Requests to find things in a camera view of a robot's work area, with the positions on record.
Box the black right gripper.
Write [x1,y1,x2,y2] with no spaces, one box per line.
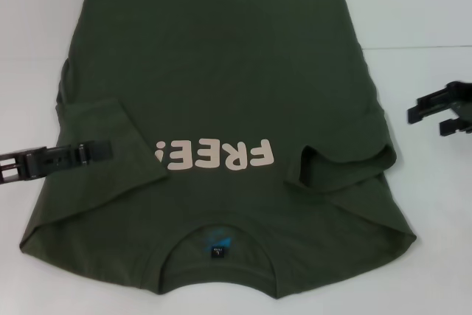
[407,80,472,136]

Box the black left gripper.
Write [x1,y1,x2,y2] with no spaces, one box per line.
[0,139,112,186]

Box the dark green FREE t-shirt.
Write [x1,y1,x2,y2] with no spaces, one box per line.
[18,0,416,300]

